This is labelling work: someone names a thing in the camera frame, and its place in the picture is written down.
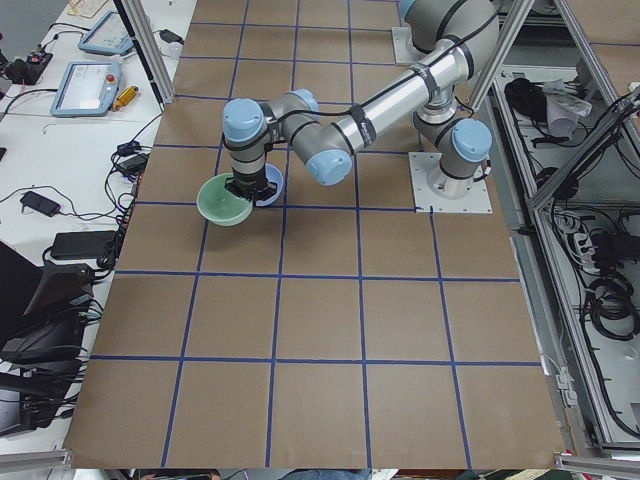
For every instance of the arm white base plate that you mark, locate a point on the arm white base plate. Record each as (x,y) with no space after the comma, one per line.
(405,52)
(435,192)

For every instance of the black smartphone with cable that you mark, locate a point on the black smartphone with cable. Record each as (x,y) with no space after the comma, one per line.
(40,204)

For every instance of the teach pendant tablet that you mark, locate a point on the teach pendant tablet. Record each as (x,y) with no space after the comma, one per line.
(87,89)
(108,37)

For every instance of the near teach pendant tablet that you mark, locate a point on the near teach pendant tablet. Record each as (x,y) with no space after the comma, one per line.
(87,89)

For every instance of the yellow brass cylinder tool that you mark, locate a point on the yellow brass cylinder tool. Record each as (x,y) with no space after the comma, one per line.
(125,97)

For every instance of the blue ceramic bowl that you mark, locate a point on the blue ceramic bowl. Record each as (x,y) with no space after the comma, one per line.
(276,183)

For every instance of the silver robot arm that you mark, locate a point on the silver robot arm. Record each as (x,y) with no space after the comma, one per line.
(456,39)

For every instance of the brown paper table mat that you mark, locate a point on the brown paper table mat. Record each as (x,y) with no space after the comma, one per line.
(336,328)

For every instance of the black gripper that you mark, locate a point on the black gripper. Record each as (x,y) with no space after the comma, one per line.
(246,180)

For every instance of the black laptop computer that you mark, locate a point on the black laptop computer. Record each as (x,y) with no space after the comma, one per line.
(42,309)

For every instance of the green ceramic bowl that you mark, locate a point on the green ceramic bowl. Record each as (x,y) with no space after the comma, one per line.
(219,205)

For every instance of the far teach pendant tablet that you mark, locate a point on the far teach pendant tablet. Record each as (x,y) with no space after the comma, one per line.
(108,37)

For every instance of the aluminium frame post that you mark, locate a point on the aluminium frame post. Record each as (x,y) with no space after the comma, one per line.
(138,27)

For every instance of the small black charger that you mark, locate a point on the small black charger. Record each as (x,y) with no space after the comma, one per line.
(170,36)

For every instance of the black power adapter brick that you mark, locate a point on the black power adapter brick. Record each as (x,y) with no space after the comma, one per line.
(82,244)

